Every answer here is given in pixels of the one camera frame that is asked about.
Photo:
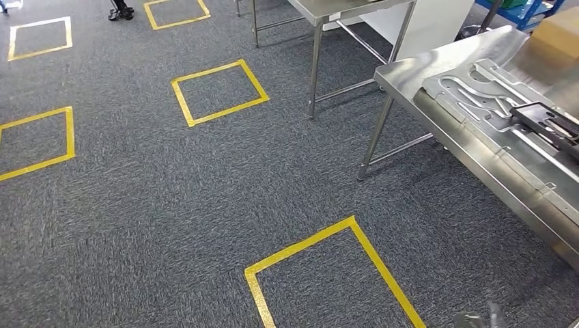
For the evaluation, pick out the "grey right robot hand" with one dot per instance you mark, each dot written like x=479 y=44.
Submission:
x=479 y=321

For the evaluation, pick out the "black plastic plate part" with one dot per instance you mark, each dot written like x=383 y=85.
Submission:
x=524 y=113

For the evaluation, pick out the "small stainless steel table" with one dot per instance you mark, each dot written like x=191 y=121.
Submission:
x=325 y=9

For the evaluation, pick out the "blue metal rack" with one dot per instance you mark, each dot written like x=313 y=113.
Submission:
x=524 y=16

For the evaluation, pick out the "stainless steel workbench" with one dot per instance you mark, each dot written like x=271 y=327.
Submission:
x=407 y=72

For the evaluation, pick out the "cardboard box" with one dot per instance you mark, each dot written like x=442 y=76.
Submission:
x=556 y=34

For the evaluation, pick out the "aluminium fixture plate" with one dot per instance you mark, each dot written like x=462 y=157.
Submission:
x=497 y=149

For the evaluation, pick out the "white cabinet panel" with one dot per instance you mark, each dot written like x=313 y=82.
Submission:
x=434 y=22

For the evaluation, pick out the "person's feet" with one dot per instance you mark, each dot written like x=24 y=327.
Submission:
x=121 y=13

